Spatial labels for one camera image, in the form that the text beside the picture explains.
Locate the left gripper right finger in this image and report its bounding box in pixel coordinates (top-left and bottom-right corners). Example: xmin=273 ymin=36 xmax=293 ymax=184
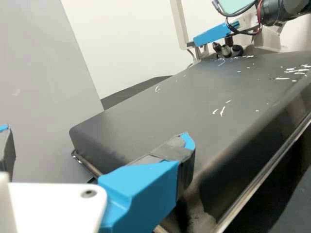
xmin=97 ymin=132 xmax=196 ymax=233

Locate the cream microscope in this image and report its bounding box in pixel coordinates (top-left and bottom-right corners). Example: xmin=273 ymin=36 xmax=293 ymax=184
xmin=169 ymin=0 xmax=290 ymax=67

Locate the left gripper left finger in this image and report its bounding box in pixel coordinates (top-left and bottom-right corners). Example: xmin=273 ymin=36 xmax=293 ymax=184
xmin=0 ymin=124 xmax=17 ymax=171

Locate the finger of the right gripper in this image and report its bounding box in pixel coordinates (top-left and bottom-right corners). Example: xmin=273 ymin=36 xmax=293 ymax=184
xmin=192 ymin=21 xmax=241 ymax=47

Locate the black tray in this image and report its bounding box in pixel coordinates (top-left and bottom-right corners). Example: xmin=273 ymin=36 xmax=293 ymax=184
xmin=69 ymin=50 xmax=311 ymax=233

